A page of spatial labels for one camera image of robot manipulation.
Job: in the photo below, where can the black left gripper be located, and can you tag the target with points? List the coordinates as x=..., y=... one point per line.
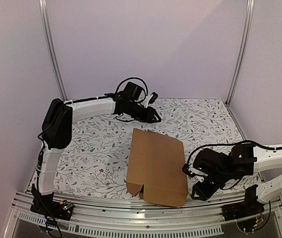
x=149, y=115

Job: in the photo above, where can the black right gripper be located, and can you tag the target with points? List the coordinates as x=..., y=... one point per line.
x=205, y=186

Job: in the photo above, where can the brown cardboard box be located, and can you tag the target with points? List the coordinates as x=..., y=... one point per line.
x=155, y=169

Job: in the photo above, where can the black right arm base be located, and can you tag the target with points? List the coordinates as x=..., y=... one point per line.
x=248, y=207

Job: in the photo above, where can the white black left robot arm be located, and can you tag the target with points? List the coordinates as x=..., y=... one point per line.
x=56, y=133

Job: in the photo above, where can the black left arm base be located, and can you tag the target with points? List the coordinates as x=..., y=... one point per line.
x=44, y=205

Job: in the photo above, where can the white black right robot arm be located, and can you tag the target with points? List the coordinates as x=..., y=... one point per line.
x=246, y=158

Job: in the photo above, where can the floral patterned table mat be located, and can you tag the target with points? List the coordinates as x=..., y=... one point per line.
x=96, y=160

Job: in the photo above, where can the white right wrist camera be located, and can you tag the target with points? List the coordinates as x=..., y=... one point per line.
x=185, y=170

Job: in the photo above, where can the front aluminium rail frame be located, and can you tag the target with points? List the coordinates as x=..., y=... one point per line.
x=122, y=218

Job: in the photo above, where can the right rear aluminium frame post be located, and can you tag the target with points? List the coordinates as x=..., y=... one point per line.
x=241, y=53

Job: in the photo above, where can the aluminium frame post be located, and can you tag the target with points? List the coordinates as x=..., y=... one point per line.
x=51, y=49
x=241, y=53

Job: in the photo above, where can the left rear aluminium frame post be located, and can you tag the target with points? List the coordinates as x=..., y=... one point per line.
x=51, y=49

